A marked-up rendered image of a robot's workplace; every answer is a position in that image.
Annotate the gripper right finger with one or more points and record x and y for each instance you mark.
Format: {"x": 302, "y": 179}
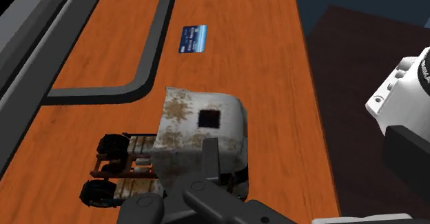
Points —
{"x": 406, "y": 159}

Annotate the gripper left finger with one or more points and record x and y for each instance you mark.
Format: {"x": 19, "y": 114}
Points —
{"x": 215, "y": 203}

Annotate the rusty white toy truck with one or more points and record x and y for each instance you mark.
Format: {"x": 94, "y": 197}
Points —
{"x": 181, "y": 115}

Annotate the orange wooden desk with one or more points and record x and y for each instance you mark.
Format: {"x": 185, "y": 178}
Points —
{"x": 268, "y": 82}

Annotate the blue card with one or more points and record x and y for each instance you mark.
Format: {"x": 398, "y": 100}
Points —
{"x": 193, "y": 39}

